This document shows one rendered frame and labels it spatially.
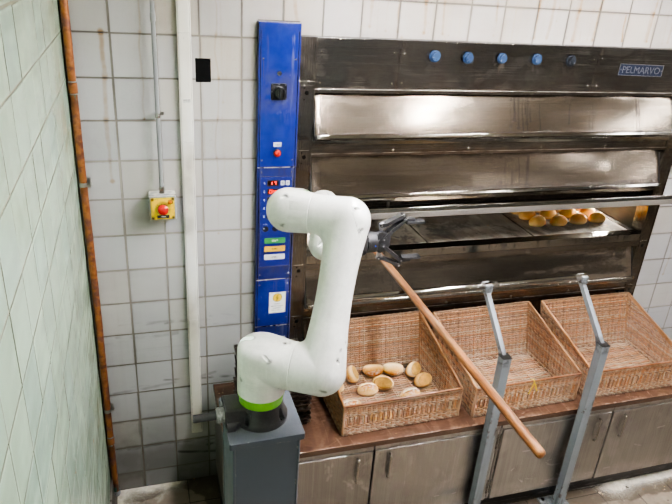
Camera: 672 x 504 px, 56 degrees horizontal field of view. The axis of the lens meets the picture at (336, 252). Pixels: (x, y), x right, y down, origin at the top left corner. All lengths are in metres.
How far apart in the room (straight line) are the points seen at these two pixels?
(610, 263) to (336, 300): 2.23
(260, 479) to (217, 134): 1.31
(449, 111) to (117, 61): 1.34
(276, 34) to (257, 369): 1.30
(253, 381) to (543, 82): 1.93
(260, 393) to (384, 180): 1.33
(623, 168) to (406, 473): 1.79
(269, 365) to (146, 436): 1.60
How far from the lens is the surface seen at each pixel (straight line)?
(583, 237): 3.43
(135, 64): 2.45
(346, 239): 1.63
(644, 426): 3.56
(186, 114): 2.47
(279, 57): 2.47
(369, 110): 2.65
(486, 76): 2.85
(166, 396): 3.04
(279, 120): 2.51
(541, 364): 3.37
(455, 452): 2.97
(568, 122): 3.11
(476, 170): 2.94
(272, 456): 1.82
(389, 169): 2.76
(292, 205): 1.66
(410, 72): 2.69
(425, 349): 3.10
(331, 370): 1.63
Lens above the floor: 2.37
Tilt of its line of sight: 25 degrees down
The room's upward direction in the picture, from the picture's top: 4 degrees clockwise
